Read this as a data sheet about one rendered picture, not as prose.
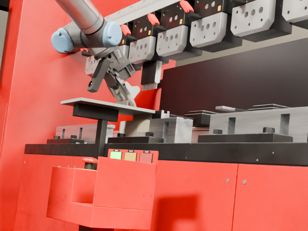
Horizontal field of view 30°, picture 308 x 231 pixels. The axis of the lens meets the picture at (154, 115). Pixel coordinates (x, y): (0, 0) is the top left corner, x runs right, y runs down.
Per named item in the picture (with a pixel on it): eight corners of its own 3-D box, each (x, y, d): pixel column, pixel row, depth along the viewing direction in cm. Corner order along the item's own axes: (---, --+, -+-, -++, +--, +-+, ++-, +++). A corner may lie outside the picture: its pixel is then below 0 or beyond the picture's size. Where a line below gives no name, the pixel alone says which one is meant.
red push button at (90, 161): (76, 171, 138) (78, 156, 138) (90, 173, 140) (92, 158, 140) (85, 172, 134) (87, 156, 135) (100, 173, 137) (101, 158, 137)
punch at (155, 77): (140, 90, 202) (142, 63, 203) (145, 91, 203) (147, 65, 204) (153, 88, 193) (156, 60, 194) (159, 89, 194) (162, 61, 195)
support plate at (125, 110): (60, 104, 191) (60, 101, 191) (129, 115, 204) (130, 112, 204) (80, 100, 176) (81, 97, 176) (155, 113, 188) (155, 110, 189)
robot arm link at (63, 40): (73, 30, 170) (94, 17, 178) (45, 32, 176) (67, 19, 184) (80, 55, 173) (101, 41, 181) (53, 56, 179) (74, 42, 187)
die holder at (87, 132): (53, 146, 264) (56, 126, 265) (66, 148, 267) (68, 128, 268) (98, 147, 220) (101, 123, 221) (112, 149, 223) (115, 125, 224)
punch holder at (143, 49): (127, 63, 206) (132, 19, 208) (148, 68, 210) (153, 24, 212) (147, 58, 193) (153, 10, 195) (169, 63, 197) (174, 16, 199)
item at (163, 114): (132, 121, 202) (133, 112, 203) (139, 122, 204) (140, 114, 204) (160, 119, 185) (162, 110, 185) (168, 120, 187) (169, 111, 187)
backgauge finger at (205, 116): (146, 118, 203) (148, 104, 203) (206, 129, 215) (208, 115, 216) (164, 117, 192) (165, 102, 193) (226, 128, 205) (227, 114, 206)
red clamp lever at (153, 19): (147, 11, 189) (156, 25, 182) (158, 14, 191) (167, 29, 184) (145, 16, 190) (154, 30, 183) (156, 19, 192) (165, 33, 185)
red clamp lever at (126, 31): (120, 22, 207) (128, 36, 199) (130, 25, 209) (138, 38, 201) (118, 27, 207) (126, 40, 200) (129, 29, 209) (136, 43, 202)
